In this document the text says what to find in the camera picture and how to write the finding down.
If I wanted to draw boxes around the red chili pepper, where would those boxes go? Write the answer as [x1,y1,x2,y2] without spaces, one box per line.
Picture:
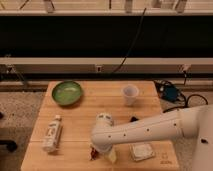
[90,146,99,160]

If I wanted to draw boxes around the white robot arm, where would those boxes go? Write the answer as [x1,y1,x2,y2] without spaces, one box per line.
[91,105,213,171]

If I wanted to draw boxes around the white square sponge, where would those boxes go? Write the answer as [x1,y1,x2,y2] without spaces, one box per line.
[130,143,155,161]

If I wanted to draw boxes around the black phone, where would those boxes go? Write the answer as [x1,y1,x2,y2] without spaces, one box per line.
[130,116,139,122]

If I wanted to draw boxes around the white plastic bottle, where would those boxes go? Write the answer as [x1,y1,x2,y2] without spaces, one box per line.
[42,115,62,153]

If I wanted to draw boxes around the green bowl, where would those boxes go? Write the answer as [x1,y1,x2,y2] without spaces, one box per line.
[52,81,83,106]

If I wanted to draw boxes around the black chair base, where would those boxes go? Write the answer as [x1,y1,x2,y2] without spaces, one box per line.
[0,112,18,152]

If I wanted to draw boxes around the white wall outlet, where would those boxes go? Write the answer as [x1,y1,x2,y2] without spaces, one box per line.
[97,66,102,73]

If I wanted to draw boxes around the black hanging cable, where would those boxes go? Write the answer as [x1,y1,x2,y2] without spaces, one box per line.
[110,7,148,75]

